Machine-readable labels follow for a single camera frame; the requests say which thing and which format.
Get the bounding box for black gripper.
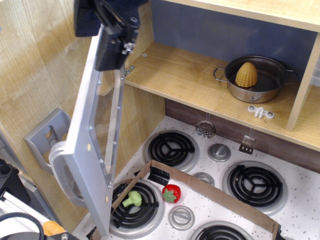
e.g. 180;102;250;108
74;0;149;72

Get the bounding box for grey microwave door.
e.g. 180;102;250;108
49;27;126;240

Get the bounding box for back left stove burner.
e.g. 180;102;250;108
142;130;200;173

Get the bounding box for hanging metal strainer spoon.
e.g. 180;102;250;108
195;113;217;139

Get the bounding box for yellow toy corn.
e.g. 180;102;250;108
235;62;258;88

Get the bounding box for grey back stove knob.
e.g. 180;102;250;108
208;143;231;162

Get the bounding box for grey stove knob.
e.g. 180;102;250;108
193;172;215;187
208;143;231;162
168;205;195;231

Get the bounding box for green toy broccoli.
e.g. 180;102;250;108
122;191;142;208

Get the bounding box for steel cooking pot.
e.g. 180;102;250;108
213;55;299;103

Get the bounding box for red toy strawberry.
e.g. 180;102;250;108
162;184;182;203

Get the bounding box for grey middle stove knob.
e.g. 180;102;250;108
193;172;215;187

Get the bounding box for brown cardboard barrier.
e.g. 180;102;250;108
89;159;280;240

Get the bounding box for hanging metal spatula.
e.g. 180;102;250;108
239;128;257;155

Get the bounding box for white door latch clip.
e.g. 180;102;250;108
247;105;275;119

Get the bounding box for grey front stove knob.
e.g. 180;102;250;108
168;205;195;231

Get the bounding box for orange toy food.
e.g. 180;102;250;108
42;220;66;237

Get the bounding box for back right stove burner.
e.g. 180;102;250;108
221;161;289;216

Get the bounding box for front right stove burner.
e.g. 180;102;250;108
189;220;253;240

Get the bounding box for grey wall phone holder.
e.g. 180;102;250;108
24;108;71;175

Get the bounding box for black braided cable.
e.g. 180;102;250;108
0;211;46;238

